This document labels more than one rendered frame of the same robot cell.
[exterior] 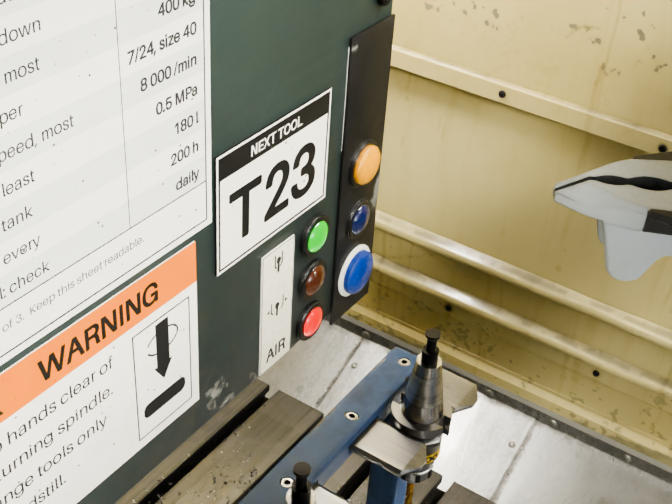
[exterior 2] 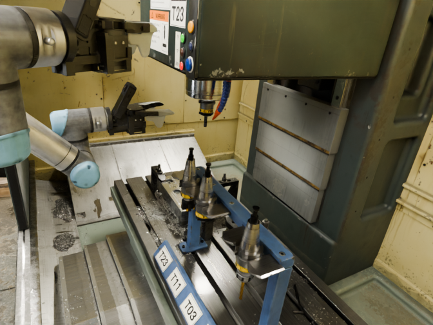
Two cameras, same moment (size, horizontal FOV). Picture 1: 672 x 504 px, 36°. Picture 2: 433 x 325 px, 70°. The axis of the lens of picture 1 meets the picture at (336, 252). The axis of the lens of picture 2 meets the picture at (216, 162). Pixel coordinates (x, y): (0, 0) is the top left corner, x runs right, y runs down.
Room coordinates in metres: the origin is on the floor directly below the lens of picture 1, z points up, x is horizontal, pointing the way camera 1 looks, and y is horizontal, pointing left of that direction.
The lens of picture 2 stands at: (0.96, -0.63, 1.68)
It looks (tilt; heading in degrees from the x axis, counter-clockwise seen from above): 25 degrees down; 118
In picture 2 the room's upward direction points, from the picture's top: 6 degrees clockwise
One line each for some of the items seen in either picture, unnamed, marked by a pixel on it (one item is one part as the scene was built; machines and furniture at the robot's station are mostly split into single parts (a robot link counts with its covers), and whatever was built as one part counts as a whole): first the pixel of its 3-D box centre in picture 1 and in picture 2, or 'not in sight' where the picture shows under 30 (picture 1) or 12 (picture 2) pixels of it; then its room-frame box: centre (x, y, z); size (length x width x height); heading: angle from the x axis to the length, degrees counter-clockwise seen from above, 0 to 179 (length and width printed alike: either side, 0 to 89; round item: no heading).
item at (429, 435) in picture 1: (420, 418); (249, 250); (0.78, -0.10, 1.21); 0.06 x 0.06 x 0.03
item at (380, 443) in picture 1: (393, 449); (236, 235); (0.74, -0.07, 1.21); 0.07 x 0.05 x 0.01; 59
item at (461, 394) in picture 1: (446, 389); (263, 267); (0.83, -0.13, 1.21); 0.07 x 0.05 x 0.01; 59
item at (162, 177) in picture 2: not in sight; (158, 178); (0.13, 0.37, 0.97); 0.13 x 0.03 x 0.15; 149
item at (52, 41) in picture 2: not in sight; (40, 38); (0.53, -0.36, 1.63); 0.08 x 0.05 x 0.08; 179
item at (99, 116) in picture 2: not in sight; (99, 119); (0.20, 0.00, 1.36); 0.08 x 0.05 x 0.08; 149
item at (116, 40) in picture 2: not in sight; (89, 42); (0.53, -0.28, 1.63); 0.12 x 0.08 x 0.09; 89
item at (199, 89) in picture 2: not in sight; (209, 78); (0.40, 0.32, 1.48); 0.16 x 0.16 x 0.12
